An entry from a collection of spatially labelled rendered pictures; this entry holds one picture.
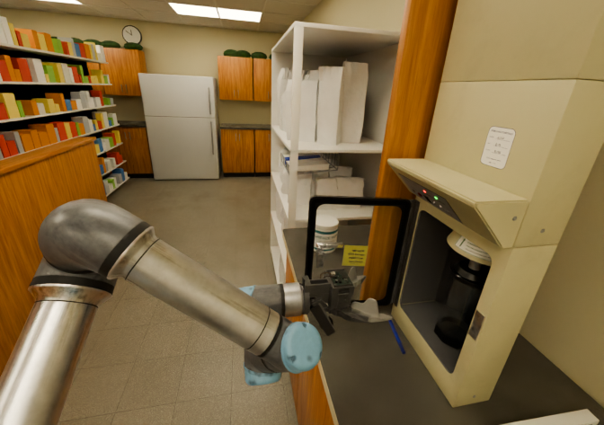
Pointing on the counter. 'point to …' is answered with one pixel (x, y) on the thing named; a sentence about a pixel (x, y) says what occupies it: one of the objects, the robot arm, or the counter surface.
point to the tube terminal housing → (569, 160)
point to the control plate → (430, 197)
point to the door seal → (361, 203)
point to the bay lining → (429, 261)
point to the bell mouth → (468, 249)
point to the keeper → (476, 325)
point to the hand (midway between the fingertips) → (377, 297)
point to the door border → (364, 205)
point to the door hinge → (405, 250)
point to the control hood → (468, 199)
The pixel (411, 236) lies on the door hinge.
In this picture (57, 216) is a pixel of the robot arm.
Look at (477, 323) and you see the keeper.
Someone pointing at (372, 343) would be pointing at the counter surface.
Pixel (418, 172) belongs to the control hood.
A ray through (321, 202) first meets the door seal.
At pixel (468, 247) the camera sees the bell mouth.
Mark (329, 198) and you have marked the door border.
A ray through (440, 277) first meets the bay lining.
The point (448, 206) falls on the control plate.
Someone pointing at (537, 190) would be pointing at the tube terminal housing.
